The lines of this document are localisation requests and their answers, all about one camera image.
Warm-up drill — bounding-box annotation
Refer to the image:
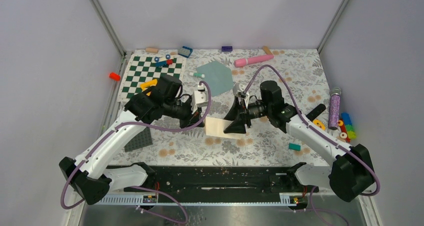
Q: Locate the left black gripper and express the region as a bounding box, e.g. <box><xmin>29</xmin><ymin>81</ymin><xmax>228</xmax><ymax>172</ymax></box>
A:
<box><xmin>164</xmin><ymin>98</ymin><xmax>206</xmax><ymax>131</ymax></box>

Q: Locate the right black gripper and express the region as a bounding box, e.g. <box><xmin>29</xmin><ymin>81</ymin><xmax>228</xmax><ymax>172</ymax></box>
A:
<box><xmin>222</xmin><ymin>95</ymin><xmax>272</xmax><ymax>135</ymax></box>

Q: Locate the cream paper letter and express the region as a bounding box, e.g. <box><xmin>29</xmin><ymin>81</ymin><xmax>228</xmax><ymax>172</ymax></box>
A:
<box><xmin>204</xmin><ymin>116</ymin><xmax>245</xmax><ymax>140</ymax></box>

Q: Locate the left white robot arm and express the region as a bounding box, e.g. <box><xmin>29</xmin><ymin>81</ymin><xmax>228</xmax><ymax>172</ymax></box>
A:
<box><xmin>59</xmin><ymin>74</ymin><xmax>212</xmax><ymax>209</ymax></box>

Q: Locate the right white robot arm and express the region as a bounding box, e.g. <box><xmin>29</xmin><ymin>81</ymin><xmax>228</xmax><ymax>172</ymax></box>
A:
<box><xmin>223</xmin><ymin>80</ymin><xmax>377</xmax><ymax>202</ymax></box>

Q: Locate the teal green envelope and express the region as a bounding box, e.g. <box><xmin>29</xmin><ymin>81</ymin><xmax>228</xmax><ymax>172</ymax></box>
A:
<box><xmin>196</xmin><ymin>61</ymin><xmax>234</xmax><ymax>97</ymax></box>

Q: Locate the floral patterned table mat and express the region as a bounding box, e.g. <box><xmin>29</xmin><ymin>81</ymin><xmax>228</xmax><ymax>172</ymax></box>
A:
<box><xmin>111</xmin><ymin>49</ymin><xmax>330</xmax><ymax>167</ymax></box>

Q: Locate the dark grey lego baseplate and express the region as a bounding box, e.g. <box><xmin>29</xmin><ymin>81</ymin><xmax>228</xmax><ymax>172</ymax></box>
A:
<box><xmin>124</xmin><ymin>127</ymin><xmax>153</xmax><ymax>152</ymax></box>

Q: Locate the pink marker pen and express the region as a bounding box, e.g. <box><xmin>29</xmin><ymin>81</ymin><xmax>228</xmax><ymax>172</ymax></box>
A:
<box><xmin>233</xmin><ymin>54</ymin><xmax>274</xmax><ymax>68</ymax></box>

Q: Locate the teal small block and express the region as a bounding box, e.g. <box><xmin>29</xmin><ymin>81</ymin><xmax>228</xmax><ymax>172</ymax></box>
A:
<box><xmin>288</xmin><ymin>143</ymin><xmax>302</xmax><ymax>152</ymax></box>

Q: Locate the blue red toy car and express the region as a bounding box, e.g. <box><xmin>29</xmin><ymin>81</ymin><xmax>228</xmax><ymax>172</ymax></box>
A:
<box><xmin>152</xmin><ymin>54</ymin><xmax>174</xmax><ymax>67</ymax></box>

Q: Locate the blue grey lego brick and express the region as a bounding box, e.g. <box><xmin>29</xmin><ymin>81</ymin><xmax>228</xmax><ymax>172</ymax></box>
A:
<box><xmin>177</xmin><ymin>46</ymin><xmax>193</xmax><ymax>59</ymax></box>

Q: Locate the purple lego brick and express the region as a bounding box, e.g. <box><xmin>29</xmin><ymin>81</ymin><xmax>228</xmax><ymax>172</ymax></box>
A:
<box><xmin>221</xmin><ymin>46</ymin><xmax>233</xmax><ymax>52</ymax></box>

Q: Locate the green white chessboard mat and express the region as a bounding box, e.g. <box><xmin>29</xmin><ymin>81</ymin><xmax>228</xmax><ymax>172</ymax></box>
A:
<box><xmin>116</xmin><ymin>53</ymin><xmax>187</xmax><ymax>103</ymax></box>

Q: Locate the beige wooden cylinder right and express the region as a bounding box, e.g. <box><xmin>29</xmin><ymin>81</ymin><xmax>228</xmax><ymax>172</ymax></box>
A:
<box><xmin>262</xmin><ymin>46</ymin><xmax>273</xmax><ymax>55</ymax></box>

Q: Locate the beige wooden cylinder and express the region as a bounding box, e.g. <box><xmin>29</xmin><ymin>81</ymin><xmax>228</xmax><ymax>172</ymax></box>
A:
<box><xmin>145</xmin><ymin>47</ymin><xmax>159</xmax><ymax>54</ymax></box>
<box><xmin>262</xmin><ymin>46</ymin><xmax>273</xmax><ymax>55</ymax></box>

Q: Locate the beige wooden cylinder left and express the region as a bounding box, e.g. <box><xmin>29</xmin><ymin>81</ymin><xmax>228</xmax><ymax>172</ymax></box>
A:
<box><xmin>145</xmin><ymin>47</ymin><xmax>159</xmax><ymax>54</ymax></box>

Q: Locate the red cylinder block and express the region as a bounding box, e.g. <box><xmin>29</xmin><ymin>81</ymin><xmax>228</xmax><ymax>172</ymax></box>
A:
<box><xmin>109</xmin><ymin>72</ymin><xmax>121</xmax><ymax>82</ymax></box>

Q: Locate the purple glitter microphone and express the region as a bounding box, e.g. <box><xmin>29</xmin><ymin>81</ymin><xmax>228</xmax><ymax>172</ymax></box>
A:
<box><xmin>328</xmin><ymin>87</ymin><xmax>342</xmax><ymax>130</ymax></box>

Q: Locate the colourful stacked block toy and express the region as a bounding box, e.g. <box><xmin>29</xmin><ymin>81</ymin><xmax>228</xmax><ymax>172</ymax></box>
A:
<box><xmin>337</xmin><ymin>112</ymin><xmax>357</xmax><ymax>143</ymax></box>

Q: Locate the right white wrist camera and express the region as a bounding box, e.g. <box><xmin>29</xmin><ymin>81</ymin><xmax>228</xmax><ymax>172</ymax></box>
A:
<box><xmin>232</xmin><ymin>83</ymin><xmax>250</xmax><ymax>109</ymax></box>

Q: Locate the yellow triangle frame toy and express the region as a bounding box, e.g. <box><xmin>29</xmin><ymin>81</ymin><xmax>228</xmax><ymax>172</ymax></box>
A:
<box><xmin>140</xmin><ymin>79</ymin><xmax>158</xmax><ymax>96</ymax></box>

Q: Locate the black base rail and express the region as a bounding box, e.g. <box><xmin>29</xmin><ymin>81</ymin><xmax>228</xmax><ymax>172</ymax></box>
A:
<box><xmin>109</xmin><ymin>164</ymin><xmax>332</xmax><ymax>205</ymax></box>

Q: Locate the yellow ring toy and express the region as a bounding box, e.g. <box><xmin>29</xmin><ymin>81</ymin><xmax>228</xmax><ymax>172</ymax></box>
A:
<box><xmin>313</xmin><ymin>119</ymin><xmax>326</xmax><ymax>131</ymax></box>

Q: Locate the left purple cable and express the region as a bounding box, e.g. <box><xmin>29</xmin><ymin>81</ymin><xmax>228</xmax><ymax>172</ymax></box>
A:
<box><xmin>60</xmin><ymin>80</ymin><xmax>213</xmax><ymax>210</ymax></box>

